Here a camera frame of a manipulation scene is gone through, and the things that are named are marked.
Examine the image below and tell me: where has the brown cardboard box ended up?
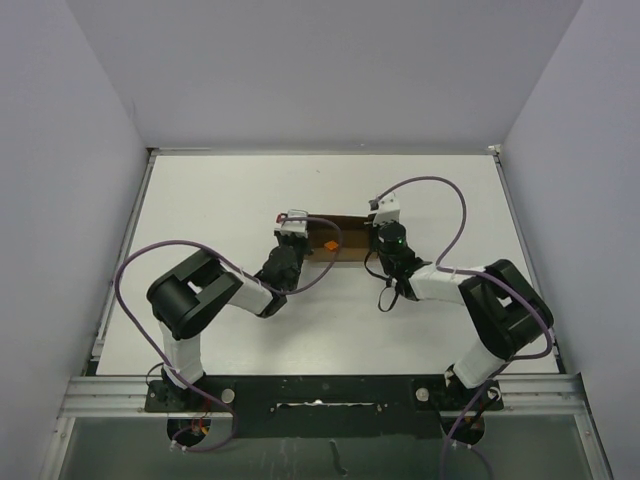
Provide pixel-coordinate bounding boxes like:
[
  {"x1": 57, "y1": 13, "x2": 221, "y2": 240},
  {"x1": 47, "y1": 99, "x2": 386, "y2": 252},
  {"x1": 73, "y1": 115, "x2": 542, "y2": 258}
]
[{"x1": 306, "y1": 214, "x2": 371, "y2": 263}]

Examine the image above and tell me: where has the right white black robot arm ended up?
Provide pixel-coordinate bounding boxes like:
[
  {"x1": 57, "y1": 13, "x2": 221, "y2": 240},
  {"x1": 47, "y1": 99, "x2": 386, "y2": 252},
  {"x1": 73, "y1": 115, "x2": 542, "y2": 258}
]
[{"x1": 370, "y1": 221, "x2": 554, "y2": 409}]

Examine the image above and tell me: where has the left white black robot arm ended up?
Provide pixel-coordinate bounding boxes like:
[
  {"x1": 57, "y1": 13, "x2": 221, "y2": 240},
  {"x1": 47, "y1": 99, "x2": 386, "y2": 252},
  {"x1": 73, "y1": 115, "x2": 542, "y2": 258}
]
[{"x1": 146, "y1": 233, "x2": 312, "y2": 411}]

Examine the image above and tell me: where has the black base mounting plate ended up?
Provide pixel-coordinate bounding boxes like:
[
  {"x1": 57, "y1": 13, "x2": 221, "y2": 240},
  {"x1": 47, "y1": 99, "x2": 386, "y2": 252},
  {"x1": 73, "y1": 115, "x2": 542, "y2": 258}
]
[{"x1": 144, "y1": 374, "x2": 504, "y2": 450}]

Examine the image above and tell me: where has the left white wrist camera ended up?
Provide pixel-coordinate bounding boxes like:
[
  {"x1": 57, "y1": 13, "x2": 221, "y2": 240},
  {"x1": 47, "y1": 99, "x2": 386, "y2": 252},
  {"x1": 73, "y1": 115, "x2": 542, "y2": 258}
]
[{"x1": 274, "y1": 209, "x2": 308, "y2": 238}]

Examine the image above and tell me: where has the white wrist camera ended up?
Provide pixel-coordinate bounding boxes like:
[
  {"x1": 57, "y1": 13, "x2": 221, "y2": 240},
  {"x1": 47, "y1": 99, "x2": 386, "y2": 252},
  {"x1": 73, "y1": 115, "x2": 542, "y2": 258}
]
[
  {"x1": 274, "y1": 209, "x2": 308, "y2": 238},
  {"x1": 368, "y1": 192, "x2": 400, "y2": 228}
]

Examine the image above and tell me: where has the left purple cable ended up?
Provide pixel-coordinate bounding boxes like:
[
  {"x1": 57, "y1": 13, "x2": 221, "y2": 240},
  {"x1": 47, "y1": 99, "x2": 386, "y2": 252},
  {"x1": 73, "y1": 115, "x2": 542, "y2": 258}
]
[{"x1": 114, "y1": 213, "x2": 344, "y2": 454}]

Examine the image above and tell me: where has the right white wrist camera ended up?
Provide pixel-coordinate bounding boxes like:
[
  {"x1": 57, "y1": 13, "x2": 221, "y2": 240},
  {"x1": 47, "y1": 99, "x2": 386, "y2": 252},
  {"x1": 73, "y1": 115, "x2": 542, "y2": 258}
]
[{"x1": 368, "y1": 192, "x2": 400, "y2": 228}]

